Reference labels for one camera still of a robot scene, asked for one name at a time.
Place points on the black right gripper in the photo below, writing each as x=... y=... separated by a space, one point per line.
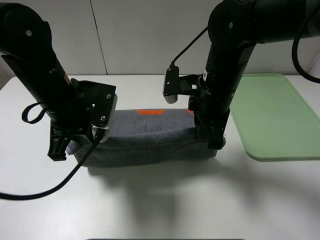
x=210 y=123

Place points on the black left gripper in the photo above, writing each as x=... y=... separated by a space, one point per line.
x=72 y=107

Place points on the grey towel with orange pattern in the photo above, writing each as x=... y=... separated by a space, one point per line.
x=149 y=136

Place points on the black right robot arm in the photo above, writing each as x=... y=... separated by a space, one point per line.
x=235 y=28

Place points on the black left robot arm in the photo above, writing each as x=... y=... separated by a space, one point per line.
x=26 y=47

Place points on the green plastic tray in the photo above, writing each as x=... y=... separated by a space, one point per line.
x=273 y=120

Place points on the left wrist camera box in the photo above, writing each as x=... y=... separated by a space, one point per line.
x=103 y=124

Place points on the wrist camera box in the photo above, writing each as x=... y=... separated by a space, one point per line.
x=171 y=84
x=103 y=124

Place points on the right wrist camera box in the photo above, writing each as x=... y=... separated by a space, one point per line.
x=171 y=84

